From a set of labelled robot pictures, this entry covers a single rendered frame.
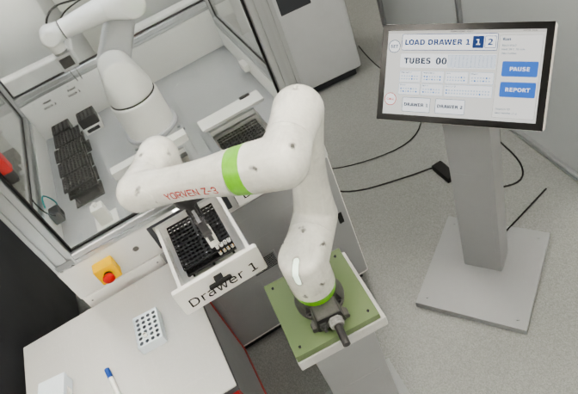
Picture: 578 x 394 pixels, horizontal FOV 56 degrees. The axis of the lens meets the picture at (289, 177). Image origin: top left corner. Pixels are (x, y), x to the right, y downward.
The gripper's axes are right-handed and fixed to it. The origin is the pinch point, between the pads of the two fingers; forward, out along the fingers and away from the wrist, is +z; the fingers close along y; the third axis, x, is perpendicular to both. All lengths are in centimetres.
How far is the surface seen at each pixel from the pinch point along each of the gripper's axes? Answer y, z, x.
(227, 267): 10.6, 5.2, 0.0
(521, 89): 23, -9, 100
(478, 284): 11, 92, 85
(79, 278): -23, 7, -46
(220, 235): -4.5, 6.1, 2.7
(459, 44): 3, -19, 95
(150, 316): 0.3, 16.6, -29.8
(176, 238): -14.0, 6.0, -10.6
